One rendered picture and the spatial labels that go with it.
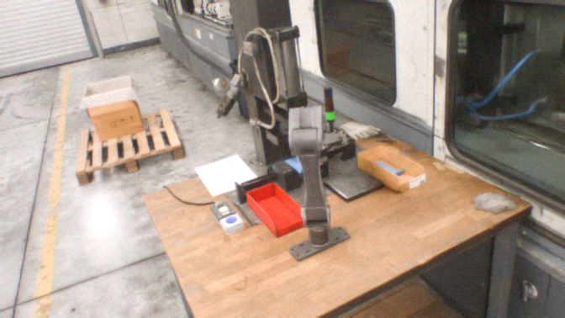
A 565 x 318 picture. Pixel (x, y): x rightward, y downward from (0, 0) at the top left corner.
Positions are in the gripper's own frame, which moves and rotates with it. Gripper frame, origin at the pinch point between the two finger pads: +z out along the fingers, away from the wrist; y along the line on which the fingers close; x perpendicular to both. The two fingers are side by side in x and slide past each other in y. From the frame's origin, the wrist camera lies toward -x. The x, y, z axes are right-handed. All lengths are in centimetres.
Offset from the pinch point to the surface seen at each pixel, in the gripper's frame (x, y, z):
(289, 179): 6.2, 2.4, 7.5
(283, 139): 6.5, 10.4, -8.0
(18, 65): 182, 793, 502
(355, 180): -15.9, -9.7, 4.3
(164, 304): 62, 24, 127
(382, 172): -24.2, -13.5, -1.0
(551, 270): -55, -71, 0
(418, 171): -35.8, -19.7, -3.8
